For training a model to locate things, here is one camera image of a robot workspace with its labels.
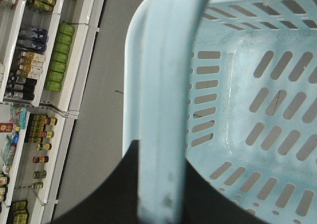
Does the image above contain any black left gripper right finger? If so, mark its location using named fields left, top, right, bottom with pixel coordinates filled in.
left=181, top=161, right=266, bottom=224

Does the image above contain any light blue plastic basket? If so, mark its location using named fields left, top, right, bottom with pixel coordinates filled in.
left=123, top=0, right=317, bottom=224

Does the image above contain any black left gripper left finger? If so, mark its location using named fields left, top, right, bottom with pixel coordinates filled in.
left=51, top=140, right=139, bottom=224

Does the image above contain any green bottle row left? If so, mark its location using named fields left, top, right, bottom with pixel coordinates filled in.
left=44, top=22, right=75, bottom=92

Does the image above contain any white store shelf unit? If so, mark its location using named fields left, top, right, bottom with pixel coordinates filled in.
left=0, top=0, right=104, bottom=224

